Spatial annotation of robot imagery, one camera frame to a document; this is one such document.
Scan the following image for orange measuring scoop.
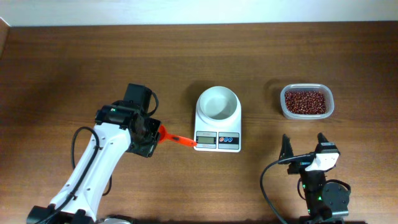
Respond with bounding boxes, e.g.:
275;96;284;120
159;124;197;147

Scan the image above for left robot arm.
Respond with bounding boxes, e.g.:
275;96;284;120
26;83;161;223

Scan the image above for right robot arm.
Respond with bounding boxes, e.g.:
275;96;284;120
278;133;351;223

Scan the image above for white digital kitchen scale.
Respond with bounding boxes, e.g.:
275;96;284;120
194;105;242;152

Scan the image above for white bowl on scale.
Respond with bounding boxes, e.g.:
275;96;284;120
197;86;241;121

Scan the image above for clear plastic bean container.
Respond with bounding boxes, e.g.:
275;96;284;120
280;83;335;120

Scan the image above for red beans in container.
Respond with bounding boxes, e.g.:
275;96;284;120
284;91;326;115

